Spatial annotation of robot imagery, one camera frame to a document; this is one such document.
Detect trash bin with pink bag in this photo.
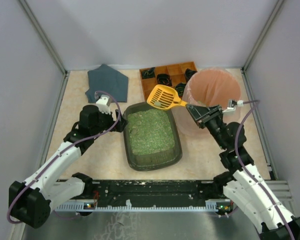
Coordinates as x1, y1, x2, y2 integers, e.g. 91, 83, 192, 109
172, 67, 241, 138

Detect dark grey litter box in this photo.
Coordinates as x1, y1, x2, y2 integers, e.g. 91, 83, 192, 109
123, 102, 183, 172

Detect yellow litter scoop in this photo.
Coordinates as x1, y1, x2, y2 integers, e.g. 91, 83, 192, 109
146, 84, 188, 111

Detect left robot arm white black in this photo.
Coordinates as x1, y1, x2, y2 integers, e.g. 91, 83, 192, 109
6, 105, 127, 229

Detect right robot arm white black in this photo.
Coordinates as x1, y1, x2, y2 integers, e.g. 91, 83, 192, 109
186, 103, 300, 240

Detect green litter pellets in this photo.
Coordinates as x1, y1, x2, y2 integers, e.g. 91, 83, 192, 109
127, 108, 175, 156

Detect rolled tie yellow floral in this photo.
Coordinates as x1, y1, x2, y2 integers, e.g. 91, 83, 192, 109
174, 82, 187, 98

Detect rolled tie dark grey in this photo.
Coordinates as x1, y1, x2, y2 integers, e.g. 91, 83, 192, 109
184, 68, 197, 82

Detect orange wooden compartment tray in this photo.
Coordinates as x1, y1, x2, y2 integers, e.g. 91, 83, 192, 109
139, 61, 198, 100

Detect folded grey-blue cloth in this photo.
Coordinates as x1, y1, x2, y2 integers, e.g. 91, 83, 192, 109
85, 64, 129, 103

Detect rolled tie orange pattern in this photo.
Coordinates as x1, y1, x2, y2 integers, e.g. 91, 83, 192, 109
156, 73, 172, 87

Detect rolled tie green pattern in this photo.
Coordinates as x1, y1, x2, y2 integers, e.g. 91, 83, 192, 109
141, 67, 155, 79

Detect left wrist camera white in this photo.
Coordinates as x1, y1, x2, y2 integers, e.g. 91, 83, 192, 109
95, 94, 112, 115

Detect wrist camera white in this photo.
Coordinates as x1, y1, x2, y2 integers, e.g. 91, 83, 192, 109
222, 99, 244, 114
95, 94, 112, 115

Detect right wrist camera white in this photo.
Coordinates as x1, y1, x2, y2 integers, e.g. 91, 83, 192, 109
222, 99, 244, 114

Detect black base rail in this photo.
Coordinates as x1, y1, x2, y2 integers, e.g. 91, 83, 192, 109
58, 180, 236, 216

